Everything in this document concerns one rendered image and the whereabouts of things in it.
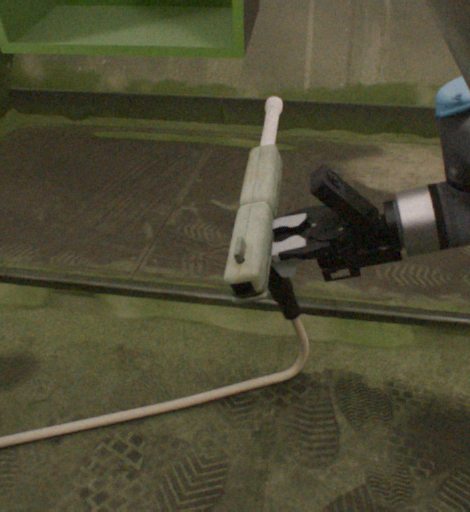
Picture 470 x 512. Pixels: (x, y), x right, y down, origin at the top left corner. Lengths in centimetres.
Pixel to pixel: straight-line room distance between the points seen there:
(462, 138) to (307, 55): 153
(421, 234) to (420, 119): 142
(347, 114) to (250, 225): 140
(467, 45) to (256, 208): 38
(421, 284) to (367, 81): 107
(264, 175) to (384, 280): 50
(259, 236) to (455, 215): 25
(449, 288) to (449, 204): 54
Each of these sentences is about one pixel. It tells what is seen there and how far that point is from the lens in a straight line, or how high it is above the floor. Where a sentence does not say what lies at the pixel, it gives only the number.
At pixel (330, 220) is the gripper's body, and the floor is 36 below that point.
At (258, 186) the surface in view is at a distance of 77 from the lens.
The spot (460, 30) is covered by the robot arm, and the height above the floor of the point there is 64.
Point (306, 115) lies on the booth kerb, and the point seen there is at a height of 11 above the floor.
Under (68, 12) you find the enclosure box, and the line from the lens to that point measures 168.
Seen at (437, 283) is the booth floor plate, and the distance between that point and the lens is 123.
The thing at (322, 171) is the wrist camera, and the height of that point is 44.
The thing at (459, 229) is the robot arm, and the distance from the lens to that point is 70.
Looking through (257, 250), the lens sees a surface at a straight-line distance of 66.
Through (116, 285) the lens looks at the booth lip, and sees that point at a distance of 118.
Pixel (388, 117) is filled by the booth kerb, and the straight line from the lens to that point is 208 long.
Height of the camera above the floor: 70
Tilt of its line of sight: 32 degrees down
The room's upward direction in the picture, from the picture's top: straight up
